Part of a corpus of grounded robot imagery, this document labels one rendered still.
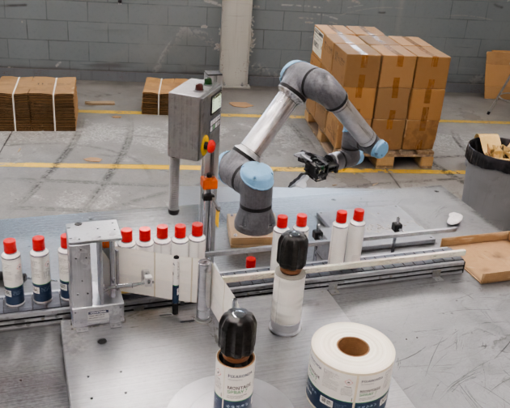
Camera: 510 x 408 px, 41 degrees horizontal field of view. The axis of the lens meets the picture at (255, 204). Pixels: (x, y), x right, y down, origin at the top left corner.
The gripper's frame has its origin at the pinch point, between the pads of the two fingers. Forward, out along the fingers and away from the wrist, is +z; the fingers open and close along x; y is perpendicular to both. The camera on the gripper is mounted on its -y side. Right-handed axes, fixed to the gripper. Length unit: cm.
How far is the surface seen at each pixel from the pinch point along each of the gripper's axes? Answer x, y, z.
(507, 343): 0, 106, 0
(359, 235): -10, 55, 16
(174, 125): -47, 27, 69
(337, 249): -6, 54, 23
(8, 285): -5, 24, 118
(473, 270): 6, 74, -26
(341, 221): -16, 52, 22
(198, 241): -14, 39, 66
